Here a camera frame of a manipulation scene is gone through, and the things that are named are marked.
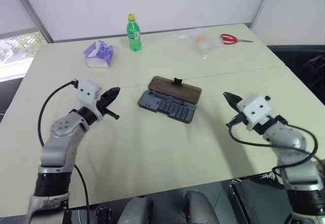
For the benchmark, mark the grey metal partition post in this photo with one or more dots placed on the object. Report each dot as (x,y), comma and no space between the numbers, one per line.
(33,12)
(262,4)

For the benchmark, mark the black flat case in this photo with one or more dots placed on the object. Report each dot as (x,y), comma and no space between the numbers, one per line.
(256,198)

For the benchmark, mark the grey rounded robot leg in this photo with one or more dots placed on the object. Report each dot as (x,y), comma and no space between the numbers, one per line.
(200,207)
(135,210)

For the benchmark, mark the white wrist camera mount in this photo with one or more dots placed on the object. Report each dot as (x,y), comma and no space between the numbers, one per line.
(254,109)
(88,91)

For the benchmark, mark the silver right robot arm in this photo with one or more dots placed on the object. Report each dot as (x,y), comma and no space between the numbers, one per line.
(292,145)

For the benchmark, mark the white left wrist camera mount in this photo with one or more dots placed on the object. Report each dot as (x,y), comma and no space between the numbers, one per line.
(88,91)

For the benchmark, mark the purple tissue pack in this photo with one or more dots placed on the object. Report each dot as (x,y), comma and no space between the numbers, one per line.
(98,54)

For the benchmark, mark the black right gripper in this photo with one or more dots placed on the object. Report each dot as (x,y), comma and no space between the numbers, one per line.
(236,120)

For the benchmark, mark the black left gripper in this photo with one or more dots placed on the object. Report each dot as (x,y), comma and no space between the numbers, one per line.
(103,103)

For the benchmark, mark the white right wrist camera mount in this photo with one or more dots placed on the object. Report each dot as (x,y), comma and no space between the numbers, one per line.
(254,109)

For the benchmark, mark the black chair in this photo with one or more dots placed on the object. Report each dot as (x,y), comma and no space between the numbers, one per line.
(314,67)

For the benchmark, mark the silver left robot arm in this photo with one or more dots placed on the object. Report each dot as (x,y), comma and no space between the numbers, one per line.
(59,142)

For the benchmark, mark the green plastic bottle yellow cap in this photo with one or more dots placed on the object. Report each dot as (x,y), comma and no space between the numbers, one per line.
(134,34)

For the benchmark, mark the small black box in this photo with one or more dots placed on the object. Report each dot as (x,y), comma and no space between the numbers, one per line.
(103,215)

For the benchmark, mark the clear plastic bag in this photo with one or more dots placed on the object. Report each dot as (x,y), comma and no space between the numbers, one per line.
(200,42)

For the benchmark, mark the grey tool case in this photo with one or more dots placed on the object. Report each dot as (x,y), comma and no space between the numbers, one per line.
(170,99)

